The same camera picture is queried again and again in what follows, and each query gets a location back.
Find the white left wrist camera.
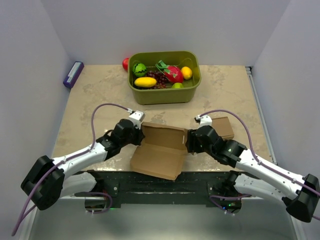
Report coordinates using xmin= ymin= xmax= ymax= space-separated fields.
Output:
xmin=128 ymin=110 xmax=146 ymax=129

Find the yellow toy lemon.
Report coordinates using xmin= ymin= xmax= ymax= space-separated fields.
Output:
xmin=180 ymin=66 xmax=193 ymax=80

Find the green toy lime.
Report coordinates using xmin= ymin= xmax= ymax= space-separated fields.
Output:
xmin=171 ymin=82 xmax=184 ymax=89

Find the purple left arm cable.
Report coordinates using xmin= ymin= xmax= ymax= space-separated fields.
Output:
xmin=11 ymin=103 xmax=133 ymax=237

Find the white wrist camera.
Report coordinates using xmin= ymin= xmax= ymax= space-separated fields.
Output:
xmin=194 ymin=114 xmax=212 ymax=129
xmin=128 ymin=110 xmax=146 ymax=129

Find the pink toy dragon fruit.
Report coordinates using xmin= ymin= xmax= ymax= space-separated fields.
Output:
xmin=155 ymin=60 xmax=184 ymax=84

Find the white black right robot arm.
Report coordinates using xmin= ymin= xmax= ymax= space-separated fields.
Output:
xmin=185 ymin=125 xmax=320 ymax=223

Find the purple white rectangular box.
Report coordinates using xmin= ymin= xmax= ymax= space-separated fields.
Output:
xmin=63 ymin=61 xmax=85 ymax=89

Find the red toy apple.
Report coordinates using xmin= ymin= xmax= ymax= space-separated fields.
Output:
xmin=122 ymin=57 xmax=129 ymax=72

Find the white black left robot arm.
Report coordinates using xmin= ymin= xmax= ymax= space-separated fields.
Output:
xmin=20 ymin=117 xmax=145 ymax=210

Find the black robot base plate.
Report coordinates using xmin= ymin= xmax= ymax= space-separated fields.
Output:
xmin=76 ymin=170 xmax=242 ymax=213

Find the yellow toy mango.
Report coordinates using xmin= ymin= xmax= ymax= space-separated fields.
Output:
xmin=134 ymin=77 xmax=157 ymax=88

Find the small folded cardboard box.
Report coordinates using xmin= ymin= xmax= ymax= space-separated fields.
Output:
xmin=211 ymin=116 xmax=235 ymax=140

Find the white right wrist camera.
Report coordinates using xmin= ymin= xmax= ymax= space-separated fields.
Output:
xmin=194 ymin=114 xmax=212 ymax=129

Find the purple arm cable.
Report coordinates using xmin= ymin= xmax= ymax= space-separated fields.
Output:
xmin=198 ymin=109 xmax=320 ymax=221
xmin=11 ymin=103 xmax=133 ymax=237

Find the small toy watermelon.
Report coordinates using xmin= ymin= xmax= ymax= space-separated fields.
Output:
xmin=132 ymin=62 xmax=147 ymax=78

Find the green plastic basket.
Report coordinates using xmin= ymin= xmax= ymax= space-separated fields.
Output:
xmin=128 ymin=51 xmax=201 ymax=105

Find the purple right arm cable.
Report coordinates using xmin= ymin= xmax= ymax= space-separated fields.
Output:
xmin=198 ymin=109 xmax=320 ymax=221

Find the purple toy grapes bunch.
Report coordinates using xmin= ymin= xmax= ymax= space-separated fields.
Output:
xmin=146 ymin=70 xmax=168 ymax=89

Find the brown cardboard box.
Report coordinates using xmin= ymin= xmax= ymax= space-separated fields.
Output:
xmin=130 ymin=122 xmax=188 ymax=181

